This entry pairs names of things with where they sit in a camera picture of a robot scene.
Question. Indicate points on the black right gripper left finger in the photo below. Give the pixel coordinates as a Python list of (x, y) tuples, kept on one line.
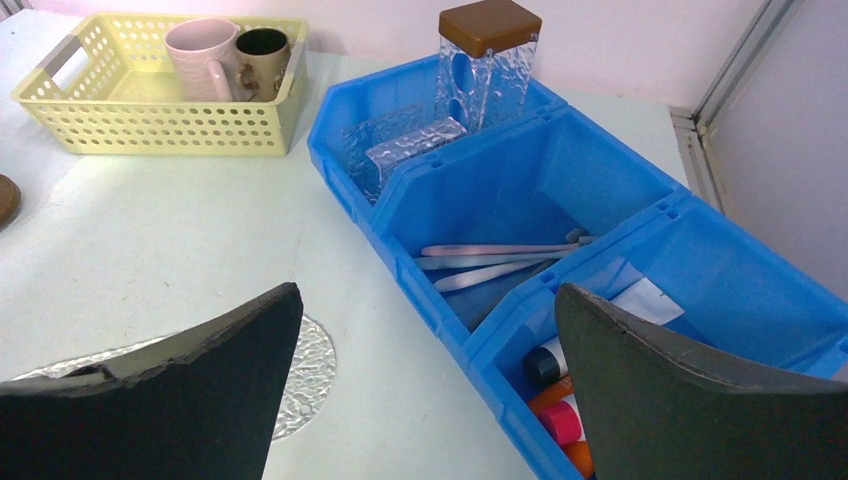
[(200, 404)]

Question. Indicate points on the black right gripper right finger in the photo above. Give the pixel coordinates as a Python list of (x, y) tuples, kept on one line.
[(658, 405)]

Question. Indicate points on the pink mug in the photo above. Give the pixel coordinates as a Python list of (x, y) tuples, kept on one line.
[(204, 58)]

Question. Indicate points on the clear container with brown lid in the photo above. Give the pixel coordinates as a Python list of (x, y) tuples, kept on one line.
[(485, 61)]

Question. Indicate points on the orange toothpaste tube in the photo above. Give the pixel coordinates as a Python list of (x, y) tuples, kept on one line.
[(579, 455), (551, 395)]

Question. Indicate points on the white toothpaste tube pink cap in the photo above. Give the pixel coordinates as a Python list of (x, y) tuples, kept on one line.
[(563, 421)]

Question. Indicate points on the clear textured oval tray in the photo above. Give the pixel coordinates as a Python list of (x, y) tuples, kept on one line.
[(310, 378)]

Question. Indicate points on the white toothpaste tube black cap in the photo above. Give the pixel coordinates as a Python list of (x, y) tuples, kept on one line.
[(546, 363)]

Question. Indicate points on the light blue toothbrush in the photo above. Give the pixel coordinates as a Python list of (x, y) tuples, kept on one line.
[(467, 261)]

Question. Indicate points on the brown wooden oval tray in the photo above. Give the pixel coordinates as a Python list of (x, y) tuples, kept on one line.
[(10, 199)]

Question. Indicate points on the blue plastic divided bin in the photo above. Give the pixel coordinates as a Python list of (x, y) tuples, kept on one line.
[(532, 180)]

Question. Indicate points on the clear textured plastic box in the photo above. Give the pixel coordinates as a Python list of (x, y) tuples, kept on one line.
[(375, 148)]

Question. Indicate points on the yellow perforated plastic basket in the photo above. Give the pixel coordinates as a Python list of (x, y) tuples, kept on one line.
[(109, 87)]

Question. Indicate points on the brown mug black inside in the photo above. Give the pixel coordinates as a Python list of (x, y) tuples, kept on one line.
[(263, 54)]

